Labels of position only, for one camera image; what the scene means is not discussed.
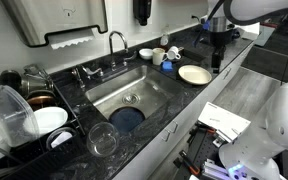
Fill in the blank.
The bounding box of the white mug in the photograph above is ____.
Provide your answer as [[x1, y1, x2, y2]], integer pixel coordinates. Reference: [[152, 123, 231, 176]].
[[166, 45, 183, 62]]

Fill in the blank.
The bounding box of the black perforated base board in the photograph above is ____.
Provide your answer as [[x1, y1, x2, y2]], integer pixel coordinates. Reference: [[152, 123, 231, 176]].
[[173, 122, 239, 180]]

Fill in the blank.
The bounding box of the metal corner bracket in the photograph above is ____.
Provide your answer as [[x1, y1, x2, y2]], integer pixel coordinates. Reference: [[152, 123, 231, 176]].
[[212, 136, 225, 148]]

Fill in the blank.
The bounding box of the blue cup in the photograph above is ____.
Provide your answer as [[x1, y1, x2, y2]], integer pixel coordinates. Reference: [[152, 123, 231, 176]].
[[160, 60, 174, 73]]

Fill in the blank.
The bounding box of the small white bowl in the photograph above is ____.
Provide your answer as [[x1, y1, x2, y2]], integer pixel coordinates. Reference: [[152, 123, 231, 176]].
[[138, 47, 155, 61]]

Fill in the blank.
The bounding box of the orange black clamp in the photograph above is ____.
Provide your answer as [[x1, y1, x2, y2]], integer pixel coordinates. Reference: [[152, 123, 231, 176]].
[[178, 149, 202, 177], [193, 120, 217, 135]]

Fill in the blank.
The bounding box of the chrome side sprayer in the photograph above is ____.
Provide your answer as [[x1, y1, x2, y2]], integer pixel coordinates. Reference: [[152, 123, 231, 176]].
[[70, 67, 86, 91]]

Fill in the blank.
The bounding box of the round container with lid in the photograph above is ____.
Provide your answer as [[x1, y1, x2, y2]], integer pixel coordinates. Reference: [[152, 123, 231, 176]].
[[45, 126, 79, 150]]

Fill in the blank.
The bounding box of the light grey floor mat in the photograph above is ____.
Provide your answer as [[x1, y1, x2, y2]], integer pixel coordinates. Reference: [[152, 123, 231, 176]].
[[255, 24, 276, 47]]

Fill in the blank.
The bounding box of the small soap bottle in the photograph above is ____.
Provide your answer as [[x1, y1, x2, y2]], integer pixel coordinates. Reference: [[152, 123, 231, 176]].
[[159, 24, 171, 47]]

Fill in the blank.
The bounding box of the chrome faucet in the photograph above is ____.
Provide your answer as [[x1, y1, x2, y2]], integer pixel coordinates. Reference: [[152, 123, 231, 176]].
[[80, 30, 139, 83]]

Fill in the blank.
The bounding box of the copper pan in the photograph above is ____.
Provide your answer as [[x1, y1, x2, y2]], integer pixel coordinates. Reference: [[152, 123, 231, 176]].
[[26, 89, 57, 111]]

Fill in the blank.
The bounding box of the black robot cable hose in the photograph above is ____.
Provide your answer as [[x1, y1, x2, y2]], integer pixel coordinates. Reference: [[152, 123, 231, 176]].
[[191, 0, 226, 48]]

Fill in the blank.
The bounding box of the steel pot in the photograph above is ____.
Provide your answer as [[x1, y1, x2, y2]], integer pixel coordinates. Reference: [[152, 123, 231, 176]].
[[18, 74, 55, 98]]

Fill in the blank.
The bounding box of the cream ceramic plate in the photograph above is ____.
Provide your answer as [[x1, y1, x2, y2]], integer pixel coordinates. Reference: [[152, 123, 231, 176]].
[[177, 64, 213, 87]]

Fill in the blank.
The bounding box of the white base cabinet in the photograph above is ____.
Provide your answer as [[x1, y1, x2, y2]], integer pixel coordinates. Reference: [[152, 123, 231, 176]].
[[112, 39, 256, 180]]

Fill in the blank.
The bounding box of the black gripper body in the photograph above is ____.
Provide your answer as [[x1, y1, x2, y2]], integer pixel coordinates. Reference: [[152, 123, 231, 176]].
[[210, 30, 236, 49]]

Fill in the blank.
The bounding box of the aluminium extrusion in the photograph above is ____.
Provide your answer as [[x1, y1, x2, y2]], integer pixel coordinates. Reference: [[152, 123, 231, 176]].
[[201, 158, 234, 180]]

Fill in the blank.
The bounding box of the black dish rack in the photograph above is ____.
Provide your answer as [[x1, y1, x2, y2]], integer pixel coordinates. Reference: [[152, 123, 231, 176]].
[[0, 70, 87, 180]]

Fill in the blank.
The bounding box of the white electronics box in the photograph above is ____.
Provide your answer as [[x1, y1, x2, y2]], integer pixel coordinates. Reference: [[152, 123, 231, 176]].
[[196, 101, 252, 143]]

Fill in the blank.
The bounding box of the white paper towel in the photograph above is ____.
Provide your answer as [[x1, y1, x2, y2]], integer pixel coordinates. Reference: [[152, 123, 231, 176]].
[[48, 27, 95, 51]]

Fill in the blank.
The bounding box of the black pot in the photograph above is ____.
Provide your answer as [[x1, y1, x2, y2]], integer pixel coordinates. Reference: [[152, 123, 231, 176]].
[[0, 68, 24, 93]]

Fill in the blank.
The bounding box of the stainless steel sink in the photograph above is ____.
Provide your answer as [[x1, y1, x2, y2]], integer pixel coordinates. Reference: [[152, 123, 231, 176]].
[[84, 64, 185, 135]]

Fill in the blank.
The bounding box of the black soap dispenser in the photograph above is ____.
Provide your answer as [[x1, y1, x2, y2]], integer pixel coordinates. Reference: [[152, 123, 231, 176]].
[[132, 0, 153, 27]]

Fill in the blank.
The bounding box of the metal sink drain strainer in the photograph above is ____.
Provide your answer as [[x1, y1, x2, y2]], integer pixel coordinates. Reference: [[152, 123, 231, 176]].
[[121, 92, 141, 106]]

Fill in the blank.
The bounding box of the clear glass cup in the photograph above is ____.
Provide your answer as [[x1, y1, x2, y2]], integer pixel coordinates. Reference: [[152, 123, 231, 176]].
[[85, 121, 121, 158]]

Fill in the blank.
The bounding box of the metal cabinet handle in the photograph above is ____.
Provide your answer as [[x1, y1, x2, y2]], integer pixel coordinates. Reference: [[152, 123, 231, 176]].
[[221, 67, 233, 81], [160, 129, 172, 143], [167, 121, 180, 135]]

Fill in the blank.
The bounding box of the cream mug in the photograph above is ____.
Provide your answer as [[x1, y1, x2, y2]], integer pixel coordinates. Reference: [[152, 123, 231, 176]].
[[151, 47, 169, 67]]

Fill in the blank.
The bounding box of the dark blue plate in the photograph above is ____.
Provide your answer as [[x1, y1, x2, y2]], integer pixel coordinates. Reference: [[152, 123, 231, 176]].
[[108, 106, 147, 136]]

